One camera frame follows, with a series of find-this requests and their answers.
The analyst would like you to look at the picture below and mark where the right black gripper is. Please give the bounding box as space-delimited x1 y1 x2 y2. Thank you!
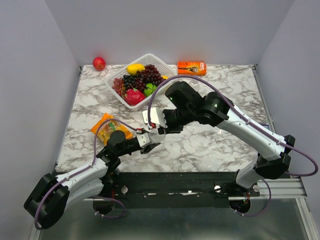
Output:
157 107 195 136

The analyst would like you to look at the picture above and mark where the clear plastic bottle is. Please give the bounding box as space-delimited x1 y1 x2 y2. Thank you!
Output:
150 129 166 143
188 76 200 92

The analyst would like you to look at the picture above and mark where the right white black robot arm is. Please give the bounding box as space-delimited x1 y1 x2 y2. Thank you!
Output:
158 81 296 196

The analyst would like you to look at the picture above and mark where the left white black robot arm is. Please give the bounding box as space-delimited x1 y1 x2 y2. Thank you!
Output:
23 130 163 230

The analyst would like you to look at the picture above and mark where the green toy fruit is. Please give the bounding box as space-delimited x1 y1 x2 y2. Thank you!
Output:
143 83 157 97

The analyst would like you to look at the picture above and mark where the orange snack bag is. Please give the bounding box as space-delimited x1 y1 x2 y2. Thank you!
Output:
91 113 133 145

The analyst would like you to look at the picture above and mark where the red dragon fruit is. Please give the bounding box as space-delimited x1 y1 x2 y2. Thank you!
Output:
123 88 146 106

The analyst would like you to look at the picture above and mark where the dark purple grape bunch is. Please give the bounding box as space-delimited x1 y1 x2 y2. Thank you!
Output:
122 64 164 92

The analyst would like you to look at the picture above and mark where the orange razor box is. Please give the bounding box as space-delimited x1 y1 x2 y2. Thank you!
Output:
177 61 207 76

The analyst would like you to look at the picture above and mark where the red grape bunch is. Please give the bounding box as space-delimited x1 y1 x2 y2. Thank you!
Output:
112 78 126 97

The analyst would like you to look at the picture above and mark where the yellow mango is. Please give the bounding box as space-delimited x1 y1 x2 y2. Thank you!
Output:
126 63 145 76

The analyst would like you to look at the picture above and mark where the purple box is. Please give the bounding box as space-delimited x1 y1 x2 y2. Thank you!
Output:
260 123 270 130

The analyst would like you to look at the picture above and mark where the red apple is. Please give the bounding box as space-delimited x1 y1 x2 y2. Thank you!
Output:
92 57 106 71

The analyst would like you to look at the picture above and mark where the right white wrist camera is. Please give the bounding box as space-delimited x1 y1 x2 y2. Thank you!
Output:
142 107 167 128

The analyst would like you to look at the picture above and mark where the black mounting rail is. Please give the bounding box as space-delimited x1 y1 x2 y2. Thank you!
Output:
98 172 260 211

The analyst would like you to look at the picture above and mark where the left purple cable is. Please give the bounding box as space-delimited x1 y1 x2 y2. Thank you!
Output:
33 118 145 230

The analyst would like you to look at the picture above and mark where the purple cable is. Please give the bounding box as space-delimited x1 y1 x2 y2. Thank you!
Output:
146 75 319 217
33 118 145 230

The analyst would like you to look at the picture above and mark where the aluminium frame rail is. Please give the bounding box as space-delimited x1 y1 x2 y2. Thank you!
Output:
229 178 307 200

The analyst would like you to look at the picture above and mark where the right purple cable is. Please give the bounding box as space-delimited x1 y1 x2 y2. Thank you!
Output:
146 75 319 217

